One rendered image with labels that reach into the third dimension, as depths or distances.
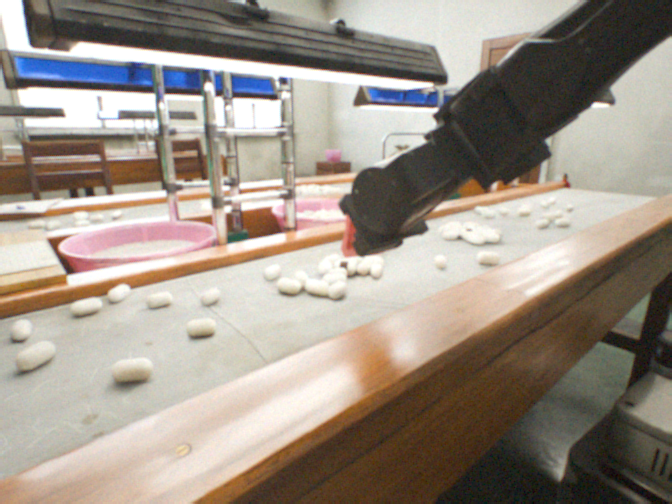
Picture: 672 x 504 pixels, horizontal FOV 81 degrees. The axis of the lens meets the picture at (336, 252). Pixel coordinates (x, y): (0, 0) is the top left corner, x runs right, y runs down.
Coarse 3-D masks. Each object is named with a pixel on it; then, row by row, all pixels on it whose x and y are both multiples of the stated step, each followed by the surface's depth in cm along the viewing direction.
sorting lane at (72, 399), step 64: (576, 192) 146; (320, 256) 72; (384, 256) 72; (448, 256) 72; (512, 256) 72; (0, 320) 48; (64, 320) 48; (128, 320) 48; (256, 320) 48; (320, 320) 48; (0, 384) 36; (64, 384) 36; (128, 384) 36; (192, 384) 36; (0, 448) 29; (64, 448) 29
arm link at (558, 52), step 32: (608, 0) 22; (640, 0) 20; (544, 32) 25; (576, 32) 23; (608, 32) 22; (640, 32) 21; (512, 64) 27; (544, 64) 25; (576, 64) 24; (608, 64) 23; (480, 96) 30; (512, 96) 28; (544, 96) 26; (576, 96) 25; (480, 128) 31; (512, 128) 30; (544, 128) 27; (512, 160) 30
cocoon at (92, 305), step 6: (84, 300) 49; (90, 300) 49; (96, 300) 50; (72, 306) 48; (78, 306) 48; (84, 306) 49; (90, 306) 49; (96, 306) 49; (72, 312) 48; (78, 312) 48; (84, 312) 49; (90, 312) 49
